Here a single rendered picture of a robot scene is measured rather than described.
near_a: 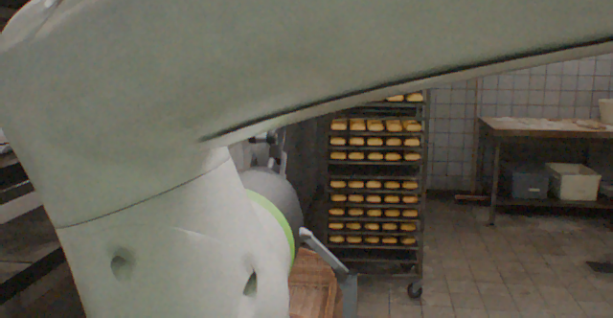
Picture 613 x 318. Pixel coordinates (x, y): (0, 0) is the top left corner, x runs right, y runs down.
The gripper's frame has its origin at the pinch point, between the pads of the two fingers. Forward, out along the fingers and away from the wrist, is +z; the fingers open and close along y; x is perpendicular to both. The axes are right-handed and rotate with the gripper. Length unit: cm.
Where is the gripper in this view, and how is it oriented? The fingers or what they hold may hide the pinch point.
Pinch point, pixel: (288, 166)
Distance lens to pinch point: 64.0
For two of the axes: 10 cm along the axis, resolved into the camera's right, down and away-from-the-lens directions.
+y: 0.0, 9.8, 1.9
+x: 9.9, 0.3, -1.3
